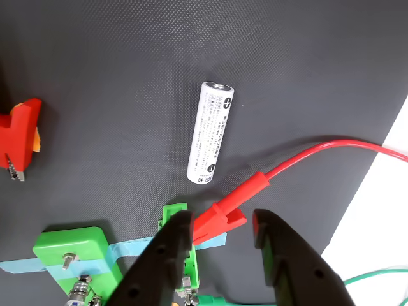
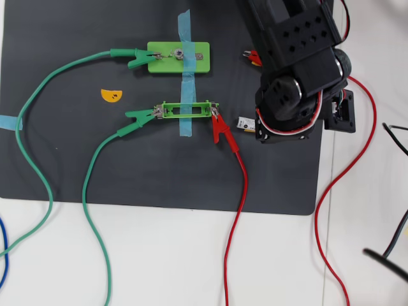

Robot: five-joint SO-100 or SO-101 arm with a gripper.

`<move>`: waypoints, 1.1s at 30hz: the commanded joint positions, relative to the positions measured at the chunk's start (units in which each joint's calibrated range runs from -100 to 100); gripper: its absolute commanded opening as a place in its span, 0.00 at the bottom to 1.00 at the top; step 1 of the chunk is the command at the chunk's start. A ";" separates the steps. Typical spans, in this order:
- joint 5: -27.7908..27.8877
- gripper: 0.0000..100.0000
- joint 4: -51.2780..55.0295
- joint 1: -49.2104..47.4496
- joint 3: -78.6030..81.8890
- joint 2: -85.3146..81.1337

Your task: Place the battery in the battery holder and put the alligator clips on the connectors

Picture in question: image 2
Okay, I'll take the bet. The orange sticker lightning mark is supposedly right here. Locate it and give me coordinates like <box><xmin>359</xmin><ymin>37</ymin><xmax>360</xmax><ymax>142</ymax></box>
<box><xmin>100</xmin><ymin>89</ymin><xmax>123</xmax><ymax>103</ymax></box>

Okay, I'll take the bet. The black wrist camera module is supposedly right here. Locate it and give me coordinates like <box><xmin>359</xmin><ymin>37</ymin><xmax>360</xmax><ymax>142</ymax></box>
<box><xmin>323</xmin><ymin>89</ymin><xmax>356</xmax><ymax>133</ymax></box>

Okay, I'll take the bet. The dark grey cable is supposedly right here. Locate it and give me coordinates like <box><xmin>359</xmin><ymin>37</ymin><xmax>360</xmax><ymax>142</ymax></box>
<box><xmin>381</xmin><ymin>208</ymin><xmax>408</xmax><ymax>259</ymax></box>

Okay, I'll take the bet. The thin black forked cable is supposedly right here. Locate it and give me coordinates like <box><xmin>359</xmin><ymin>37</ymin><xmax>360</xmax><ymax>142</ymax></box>
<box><xmin>382</xmin><ymin>122</ymin><xmax>408</xmax><ymax>157</ymax></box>

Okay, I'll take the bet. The dark grey work mat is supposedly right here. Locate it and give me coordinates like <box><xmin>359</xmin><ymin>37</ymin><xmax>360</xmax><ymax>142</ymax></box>
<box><xmin>0</xmin><ymin>0</ymin><xmax>335</xmax><ymax>216</ymax></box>

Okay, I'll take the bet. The green battery holder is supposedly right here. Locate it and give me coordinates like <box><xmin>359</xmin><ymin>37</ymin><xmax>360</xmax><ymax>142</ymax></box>
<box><xmin>154</xmin><ymin>100</ymin><xmax>221</xmax><ymax>120</ymax></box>

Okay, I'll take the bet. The green bulb holder board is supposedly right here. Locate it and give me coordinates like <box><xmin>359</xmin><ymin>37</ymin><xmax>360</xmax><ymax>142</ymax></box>
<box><xmin>146</xmin><ymin>41</ymin><xmax>211</xmax><ymax>75</ymax></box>

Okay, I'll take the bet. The white AA battery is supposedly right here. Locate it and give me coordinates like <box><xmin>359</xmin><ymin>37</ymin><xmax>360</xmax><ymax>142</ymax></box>
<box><xmin>237</xmin><ymin>117</ymin><xmax>256</xmax><ymax>131</ymax></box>

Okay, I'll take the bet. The red wire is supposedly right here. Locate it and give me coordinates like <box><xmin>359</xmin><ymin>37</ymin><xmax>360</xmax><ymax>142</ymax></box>
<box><xmin>222</xmin><ymin>151</ymin><xmax>249</xmax><ymax>306</ymax></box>
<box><xmin>314</xmin><ymin>75</ymin><xmax>377</xmax><ymax>306</ymax></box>

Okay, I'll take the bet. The short blue tape piece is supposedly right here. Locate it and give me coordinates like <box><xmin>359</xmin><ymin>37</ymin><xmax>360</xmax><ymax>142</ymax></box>
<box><xmin>0</xmin><ymin>115</ymin><xmax>24</xmax><ymax>131</ymax></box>

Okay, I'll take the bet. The thick black cable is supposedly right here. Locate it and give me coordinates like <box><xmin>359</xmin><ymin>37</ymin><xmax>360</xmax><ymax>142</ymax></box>
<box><xmin>362</xmin><ymin>247</ymin><xmax>408</xmax><ymax>283</ymax></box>

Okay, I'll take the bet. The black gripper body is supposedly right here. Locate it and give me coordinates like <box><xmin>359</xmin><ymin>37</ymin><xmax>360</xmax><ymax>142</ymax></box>
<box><xmin>254</xmin><ymin>74</ymin><xmax>325</xmax><ymax>145</ymax></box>

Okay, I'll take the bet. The green alligator clip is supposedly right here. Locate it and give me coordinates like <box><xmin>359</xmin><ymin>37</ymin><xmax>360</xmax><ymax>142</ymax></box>
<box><xmin>116</xmin><ymin>108</ymin><xmax>160</xmax><ymax>138</ymax></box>
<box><xmin>110</xmin><ymin>47</ymin><xmax>162</xmax><ymax>69</ymax></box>

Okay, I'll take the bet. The long blue masking tape strip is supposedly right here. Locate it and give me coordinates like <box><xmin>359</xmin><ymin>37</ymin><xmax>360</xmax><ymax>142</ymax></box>
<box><xmin>177</xmin><ymin>8</ymin><xmax>196</xmax><ymax>82</ymax></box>

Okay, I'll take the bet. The red white servo cable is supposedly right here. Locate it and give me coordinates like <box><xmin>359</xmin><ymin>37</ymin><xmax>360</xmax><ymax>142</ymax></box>
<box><xmin>256</xmin><ymin>89</ymin><xmax>324</xmax><ymax>135</ymax></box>

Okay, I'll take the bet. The green wire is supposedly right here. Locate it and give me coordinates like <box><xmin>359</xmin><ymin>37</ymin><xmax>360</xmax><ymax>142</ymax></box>
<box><xmin>82</xmin><ymin>132</ymin><xmax>121</xmax><ymax>306</ymax></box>
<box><xmin>0</xmin><ymin>50</ymin><xmax>112</xmax><ymax>258</ymax></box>

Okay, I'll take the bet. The blue wire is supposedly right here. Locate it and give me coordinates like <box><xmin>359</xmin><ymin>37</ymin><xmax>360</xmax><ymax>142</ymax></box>
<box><xmin>0</xmin><ymin>217</ymin><xmax>10</xmax><ymax>288</ymax></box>

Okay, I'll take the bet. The red alligator clip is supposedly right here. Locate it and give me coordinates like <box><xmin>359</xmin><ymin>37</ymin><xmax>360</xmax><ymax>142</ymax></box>
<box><xmin>242</xmin><ymin>50</ymin><xmax>263</xmax><ymax>67</ymax></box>
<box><xmin>210</xmin><ymin>106</ymin><xmax>240</xmax><ymax>154</ymax></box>

